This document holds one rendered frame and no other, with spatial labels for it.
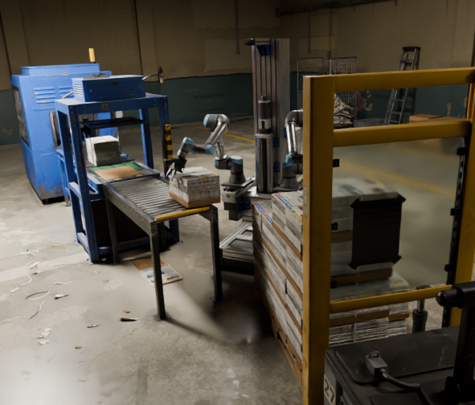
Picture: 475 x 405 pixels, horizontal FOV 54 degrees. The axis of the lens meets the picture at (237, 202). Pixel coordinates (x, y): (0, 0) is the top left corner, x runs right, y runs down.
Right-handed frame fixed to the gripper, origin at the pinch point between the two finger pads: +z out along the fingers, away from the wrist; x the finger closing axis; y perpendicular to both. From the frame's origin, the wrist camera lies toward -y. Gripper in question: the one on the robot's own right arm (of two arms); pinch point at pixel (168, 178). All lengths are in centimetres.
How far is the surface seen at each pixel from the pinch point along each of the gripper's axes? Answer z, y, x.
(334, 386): 40, -3, -222
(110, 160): 13, 9, 179
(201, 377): 103, 27, -106
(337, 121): -254, 553, 491
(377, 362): 23, -1, -233
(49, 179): 78, -7, 338
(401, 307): 10, 94, -168
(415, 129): -62, -14, -215
